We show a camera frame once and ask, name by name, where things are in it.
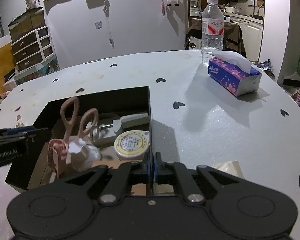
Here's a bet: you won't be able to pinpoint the round measuring tape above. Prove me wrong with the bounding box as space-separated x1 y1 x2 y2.
114 130 150 160

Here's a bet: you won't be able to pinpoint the pink scissors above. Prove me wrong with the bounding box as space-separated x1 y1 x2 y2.
47 96 98 179

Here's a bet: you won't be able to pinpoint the grey stapler tool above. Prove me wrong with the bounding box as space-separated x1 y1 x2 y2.
89 115 123 147

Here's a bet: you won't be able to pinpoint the white plastic bottle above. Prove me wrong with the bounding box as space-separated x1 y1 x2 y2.
68 139 101 172

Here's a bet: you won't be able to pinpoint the black cardboard box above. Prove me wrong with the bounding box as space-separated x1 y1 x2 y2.
5 86 151 192

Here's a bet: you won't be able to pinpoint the small grey plug block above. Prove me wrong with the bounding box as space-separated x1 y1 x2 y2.
15 115 25 128

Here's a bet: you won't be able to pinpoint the crumpled tissue paper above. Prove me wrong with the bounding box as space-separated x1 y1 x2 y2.
212 161 245 179

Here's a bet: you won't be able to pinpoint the white drawer cabinet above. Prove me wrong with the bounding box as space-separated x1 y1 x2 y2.
11 26 56 72

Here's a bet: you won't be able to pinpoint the purple tissue pack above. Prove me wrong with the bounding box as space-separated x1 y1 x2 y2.
208 49 262 97

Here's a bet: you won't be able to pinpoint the glass terrarium tank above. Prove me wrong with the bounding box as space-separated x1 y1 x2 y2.
8 7 46 43

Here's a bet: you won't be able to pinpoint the brown draped chair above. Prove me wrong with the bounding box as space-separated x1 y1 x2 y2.
184 18 247 57

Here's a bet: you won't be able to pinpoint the clear water bottle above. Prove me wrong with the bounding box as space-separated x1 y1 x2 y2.
202 0 224 66

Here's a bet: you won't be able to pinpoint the white plush sheep toy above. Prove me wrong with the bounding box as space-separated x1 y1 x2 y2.
167 0 179 7

